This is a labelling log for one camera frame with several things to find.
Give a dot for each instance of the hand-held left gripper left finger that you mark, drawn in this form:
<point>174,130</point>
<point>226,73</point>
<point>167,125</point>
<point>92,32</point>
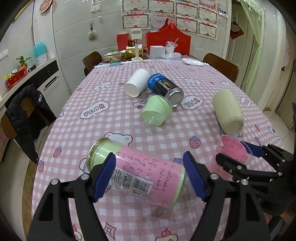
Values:
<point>104,176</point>

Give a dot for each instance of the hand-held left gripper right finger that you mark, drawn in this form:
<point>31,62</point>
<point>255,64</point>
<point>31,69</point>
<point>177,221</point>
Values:
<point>193,176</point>

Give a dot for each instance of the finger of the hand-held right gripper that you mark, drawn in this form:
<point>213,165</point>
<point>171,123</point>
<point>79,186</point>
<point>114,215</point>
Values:
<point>254,150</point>
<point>231,165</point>

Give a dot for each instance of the pink paper-wrapped cup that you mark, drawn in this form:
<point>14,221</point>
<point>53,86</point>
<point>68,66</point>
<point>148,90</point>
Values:
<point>231,148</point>

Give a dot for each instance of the pink and green labelled cup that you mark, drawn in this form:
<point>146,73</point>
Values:
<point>143,169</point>

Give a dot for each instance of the cream paper-wrapped cup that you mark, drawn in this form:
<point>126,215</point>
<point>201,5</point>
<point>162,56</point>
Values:
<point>227,111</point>

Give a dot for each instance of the light green small cup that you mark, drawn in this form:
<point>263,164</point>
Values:
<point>156,111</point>

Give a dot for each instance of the white paper cup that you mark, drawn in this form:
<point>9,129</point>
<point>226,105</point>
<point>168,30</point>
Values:
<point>136,82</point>

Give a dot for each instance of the white cup with straw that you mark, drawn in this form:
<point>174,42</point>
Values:
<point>170,49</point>

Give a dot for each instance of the pink checkered tablecloth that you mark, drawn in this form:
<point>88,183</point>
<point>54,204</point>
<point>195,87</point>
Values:
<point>97,129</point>

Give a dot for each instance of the brown wooden chair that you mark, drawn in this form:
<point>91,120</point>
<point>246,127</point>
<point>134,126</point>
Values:
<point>7,126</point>
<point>91,61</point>
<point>222,66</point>

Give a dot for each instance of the blue and black can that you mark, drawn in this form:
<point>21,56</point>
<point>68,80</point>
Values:
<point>161,87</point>

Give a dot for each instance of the black jacket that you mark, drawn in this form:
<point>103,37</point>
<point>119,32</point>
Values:
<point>25,115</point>

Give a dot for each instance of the light green curtain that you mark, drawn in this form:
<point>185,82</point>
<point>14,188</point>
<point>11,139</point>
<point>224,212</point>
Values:
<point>251,46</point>

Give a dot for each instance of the white plastic bag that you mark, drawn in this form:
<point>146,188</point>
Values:
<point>193,62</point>

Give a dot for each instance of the white counter cabinet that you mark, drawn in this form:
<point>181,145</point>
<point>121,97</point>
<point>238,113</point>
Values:
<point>46,78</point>

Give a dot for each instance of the clear snack container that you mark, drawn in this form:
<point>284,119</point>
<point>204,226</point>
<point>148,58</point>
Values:
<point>112,57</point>

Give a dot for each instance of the gold foil packet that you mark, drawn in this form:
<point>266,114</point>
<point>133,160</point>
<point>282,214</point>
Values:
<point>131,53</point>

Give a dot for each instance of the white cardboard box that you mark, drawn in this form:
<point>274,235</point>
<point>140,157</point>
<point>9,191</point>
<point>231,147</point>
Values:
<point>157,51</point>

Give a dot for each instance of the red tray box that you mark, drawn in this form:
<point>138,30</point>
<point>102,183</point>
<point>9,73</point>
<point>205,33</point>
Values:
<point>15,78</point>

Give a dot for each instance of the white desk lamp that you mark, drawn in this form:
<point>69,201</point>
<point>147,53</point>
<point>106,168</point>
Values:
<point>136,46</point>

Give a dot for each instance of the large red gift bag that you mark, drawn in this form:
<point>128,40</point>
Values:
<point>168,40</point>

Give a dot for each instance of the teal electric kettle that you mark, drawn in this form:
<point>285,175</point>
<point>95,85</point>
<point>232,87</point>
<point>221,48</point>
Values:
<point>39,52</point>

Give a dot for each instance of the green potted plant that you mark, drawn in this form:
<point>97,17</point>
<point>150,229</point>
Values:
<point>22,61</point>

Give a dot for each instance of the red diamond wall decoration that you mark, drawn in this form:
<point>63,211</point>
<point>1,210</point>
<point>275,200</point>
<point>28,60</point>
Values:
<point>236,30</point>

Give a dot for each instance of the wall of certificates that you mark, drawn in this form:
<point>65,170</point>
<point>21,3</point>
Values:
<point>171,16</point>

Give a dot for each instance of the round red wall ornament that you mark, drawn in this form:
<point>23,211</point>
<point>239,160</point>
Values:
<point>47,3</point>

